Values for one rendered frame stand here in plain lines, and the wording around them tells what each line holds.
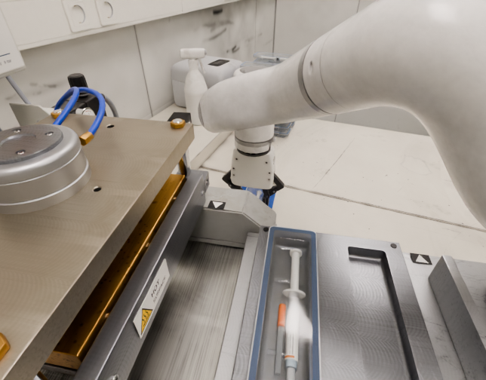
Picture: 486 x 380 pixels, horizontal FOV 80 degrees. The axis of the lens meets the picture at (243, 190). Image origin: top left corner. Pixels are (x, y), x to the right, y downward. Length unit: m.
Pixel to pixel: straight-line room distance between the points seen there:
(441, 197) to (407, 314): 0.66
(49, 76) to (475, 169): 0.88
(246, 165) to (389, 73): 0.43
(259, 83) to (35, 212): 0.33
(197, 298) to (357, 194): 0.60
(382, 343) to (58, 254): 0.28
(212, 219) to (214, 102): 0.20
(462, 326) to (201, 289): 0.27
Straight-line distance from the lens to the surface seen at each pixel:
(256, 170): 0.65
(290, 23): 2.62
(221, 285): 0.39
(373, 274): 0.37
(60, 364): 0.26
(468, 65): 0.27
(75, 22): 0.91
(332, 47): 0.32
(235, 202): 0.39
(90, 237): 0.22
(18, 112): 0.51
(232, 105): 0.48
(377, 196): 0.89
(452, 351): 0.36
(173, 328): 0.37
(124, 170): 0.28
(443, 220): 0.89
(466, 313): 0.35
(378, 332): 0.33
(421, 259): 0.42
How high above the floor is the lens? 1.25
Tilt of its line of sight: 37 degrees down
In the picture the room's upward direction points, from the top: straight up
